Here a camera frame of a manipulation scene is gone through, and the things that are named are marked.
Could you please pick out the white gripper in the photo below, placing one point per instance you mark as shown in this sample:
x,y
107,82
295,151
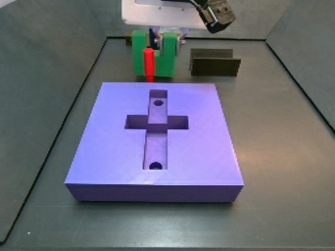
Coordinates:
x,y
162,13

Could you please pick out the green U-shaped block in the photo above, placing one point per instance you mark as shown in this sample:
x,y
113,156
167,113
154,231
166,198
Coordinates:
x,y
165,60

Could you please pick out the purple board with cross slot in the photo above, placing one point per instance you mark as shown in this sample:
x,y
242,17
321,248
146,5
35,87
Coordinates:
x,y
157,146

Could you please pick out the blue cylindrical peg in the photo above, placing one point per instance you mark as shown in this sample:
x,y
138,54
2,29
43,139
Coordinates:
x,y
153,43

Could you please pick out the red hexagonal peg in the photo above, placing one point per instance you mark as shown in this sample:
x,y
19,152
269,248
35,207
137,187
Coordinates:
x,y
150,64

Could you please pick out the brown wooden block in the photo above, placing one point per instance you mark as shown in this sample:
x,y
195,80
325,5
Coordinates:
x,y
129,38

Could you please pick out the black U-shaped block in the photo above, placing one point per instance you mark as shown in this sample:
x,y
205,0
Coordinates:
x,y
214,62

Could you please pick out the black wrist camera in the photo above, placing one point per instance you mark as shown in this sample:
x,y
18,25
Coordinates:
x,y
217,14

